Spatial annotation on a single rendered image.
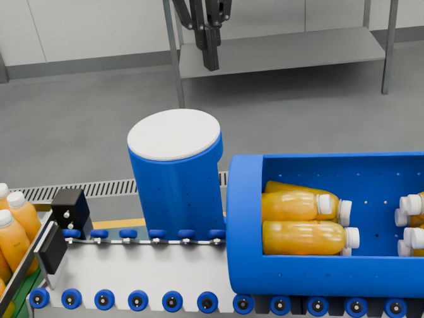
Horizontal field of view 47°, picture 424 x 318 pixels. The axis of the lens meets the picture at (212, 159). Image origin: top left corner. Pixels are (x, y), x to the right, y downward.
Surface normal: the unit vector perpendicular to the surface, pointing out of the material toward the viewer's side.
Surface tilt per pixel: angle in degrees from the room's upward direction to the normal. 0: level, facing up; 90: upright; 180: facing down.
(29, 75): 76
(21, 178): 0
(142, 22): 90
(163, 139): 0
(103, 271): 0
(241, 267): 81
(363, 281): 95
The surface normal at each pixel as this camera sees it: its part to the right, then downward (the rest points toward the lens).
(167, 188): -0.14, 0.58
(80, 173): -0.10, -0.82
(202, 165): 0.58, 0.41
